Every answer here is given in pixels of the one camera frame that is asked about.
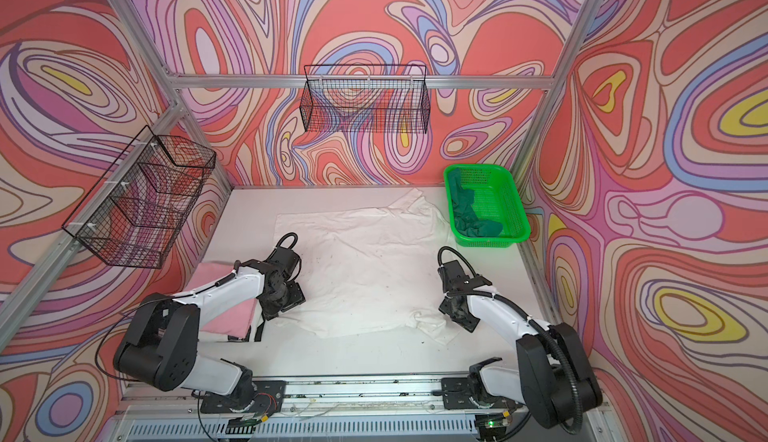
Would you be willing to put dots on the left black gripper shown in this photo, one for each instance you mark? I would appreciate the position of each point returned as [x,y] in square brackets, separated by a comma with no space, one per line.
[299,298]

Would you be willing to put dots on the white vented cable duct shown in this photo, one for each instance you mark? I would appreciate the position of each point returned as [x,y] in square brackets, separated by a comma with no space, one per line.
[302,429]

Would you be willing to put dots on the aluminium frame right post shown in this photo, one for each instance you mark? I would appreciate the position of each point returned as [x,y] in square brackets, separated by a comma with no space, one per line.
[586,15]

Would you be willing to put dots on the black wire basket wall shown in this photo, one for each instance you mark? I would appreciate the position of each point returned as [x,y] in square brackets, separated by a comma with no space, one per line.
[134,220]
[365,98]

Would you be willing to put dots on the pink folded t shirt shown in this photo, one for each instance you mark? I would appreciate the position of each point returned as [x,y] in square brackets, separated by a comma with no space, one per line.
[238,324]

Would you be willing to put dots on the black wire basket left wall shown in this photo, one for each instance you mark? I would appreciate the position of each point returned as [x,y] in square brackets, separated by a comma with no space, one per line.
[134,220]

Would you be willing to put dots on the green plastic basket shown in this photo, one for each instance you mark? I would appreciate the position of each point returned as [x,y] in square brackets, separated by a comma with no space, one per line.
[497,199]

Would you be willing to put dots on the green t shirt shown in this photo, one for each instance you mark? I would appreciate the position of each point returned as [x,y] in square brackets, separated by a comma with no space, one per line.
[465,219]

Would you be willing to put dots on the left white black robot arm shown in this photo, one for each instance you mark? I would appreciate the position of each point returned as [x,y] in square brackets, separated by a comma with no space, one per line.
[160,345]

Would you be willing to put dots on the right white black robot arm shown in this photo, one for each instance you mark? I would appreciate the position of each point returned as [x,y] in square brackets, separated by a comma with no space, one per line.
[553,381]

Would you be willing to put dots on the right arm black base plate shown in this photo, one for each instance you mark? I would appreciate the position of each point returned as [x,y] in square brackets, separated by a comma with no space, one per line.
[467,393]

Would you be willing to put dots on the aluminium frame left bar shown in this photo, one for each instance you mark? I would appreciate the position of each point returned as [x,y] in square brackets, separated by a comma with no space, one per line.
[17,306]

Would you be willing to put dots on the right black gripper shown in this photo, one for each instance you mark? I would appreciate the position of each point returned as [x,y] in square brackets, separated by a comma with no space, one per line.
[447,307]

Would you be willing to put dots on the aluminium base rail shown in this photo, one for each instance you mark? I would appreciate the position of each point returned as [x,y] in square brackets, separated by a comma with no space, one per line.
[307,396]

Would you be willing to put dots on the aluminium frame post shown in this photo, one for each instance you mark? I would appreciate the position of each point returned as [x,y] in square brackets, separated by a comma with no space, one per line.
[586,15]
[142,41]

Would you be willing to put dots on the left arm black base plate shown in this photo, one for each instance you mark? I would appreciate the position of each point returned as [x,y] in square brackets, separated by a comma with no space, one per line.
[267,398]

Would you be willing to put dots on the aluminium frame left post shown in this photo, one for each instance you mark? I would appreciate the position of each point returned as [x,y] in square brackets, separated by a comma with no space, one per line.
[142,41]

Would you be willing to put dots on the black wire basket back wall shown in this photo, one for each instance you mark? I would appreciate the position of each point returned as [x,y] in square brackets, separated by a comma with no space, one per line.
[365,98]

